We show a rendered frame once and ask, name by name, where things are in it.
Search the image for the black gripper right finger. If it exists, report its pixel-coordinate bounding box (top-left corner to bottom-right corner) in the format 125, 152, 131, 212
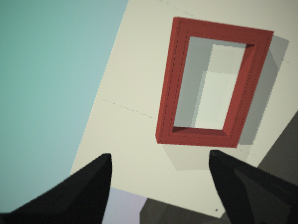
209, 150, 298, 224

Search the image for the red rectangular picture frame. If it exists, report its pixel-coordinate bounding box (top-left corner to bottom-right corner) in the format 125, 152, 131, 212
155, 16, 274, 148

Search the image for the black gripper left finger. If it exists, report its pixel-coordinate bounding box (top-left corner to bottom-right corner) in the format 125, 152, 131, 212
0, 153, 112, 224

